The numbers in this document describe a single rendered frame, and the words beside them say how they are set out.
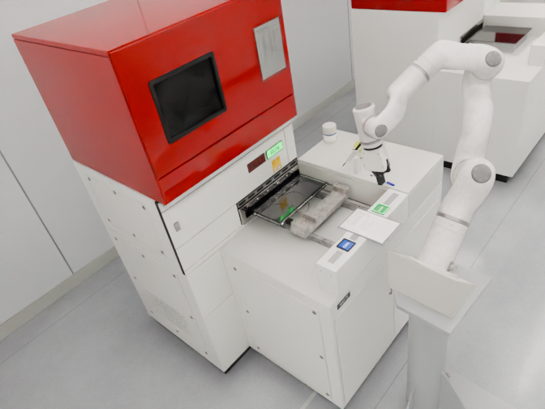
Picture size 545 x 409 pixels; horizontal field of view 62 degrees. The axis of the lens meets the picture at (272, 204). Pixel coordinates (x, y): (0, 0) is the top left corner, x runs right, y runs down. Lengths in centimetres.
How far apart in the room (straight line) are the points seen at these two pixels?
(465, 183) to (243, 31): 100
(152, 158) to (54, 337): 193
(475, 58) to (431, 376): 131
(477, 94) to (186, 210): 120
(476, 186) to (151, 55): 117
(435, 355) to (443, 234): 58
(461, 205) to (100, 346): 229
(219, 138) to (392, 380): 151
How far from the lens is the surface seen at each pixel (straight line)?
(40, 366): 325
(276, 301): 204
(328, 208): 212
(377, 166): 181
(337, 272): 172
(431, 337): 198
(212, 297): 223
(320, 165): 227
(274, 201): 218
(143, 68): 160
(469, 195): 172
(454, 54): 182
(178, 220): 189
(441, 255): 173
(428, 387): 227
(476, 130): 178
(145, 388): 281
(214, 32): 177
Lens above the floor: 218
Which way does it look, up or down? 36 degrees down
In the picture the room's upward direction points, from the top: 12 degrees counter-clockwise
